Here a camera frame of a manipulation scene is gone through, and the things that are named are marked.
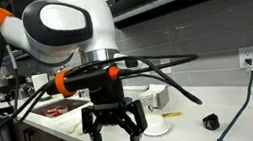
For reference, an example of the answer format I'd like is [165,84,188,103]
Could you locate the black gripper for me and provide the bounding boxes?
[81,66,148,141]

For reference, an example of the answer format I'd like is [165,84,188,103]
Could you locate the patterned paper cup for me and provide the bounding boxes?
[138,92,154,112]

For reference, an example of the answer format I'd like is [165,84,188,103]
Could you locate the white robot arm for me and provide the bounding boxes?
[0,0,147,141]

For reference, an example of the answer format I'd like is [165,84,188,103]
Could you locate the white paper bowl upside down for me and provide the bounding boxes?
[144,113,171,137]

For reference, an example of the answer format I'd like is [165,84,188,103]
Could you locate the red cups in sink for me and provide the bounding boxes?
[45,106,68,118]

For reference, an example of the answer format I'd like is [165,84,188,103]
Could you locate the small black object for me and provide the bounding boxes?
[203,113,220,131]

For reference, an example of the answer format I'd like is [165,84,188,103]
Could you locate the black cable bundle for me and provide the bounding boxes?
[0,0,207,138]

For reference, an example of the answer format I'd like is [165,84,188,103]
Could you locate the teal power cable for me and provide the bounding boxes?
[203,65,253,141]

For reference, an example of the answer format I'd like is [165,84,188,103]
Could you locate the white wall outlet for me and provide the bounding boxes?
[238,46,253,68]

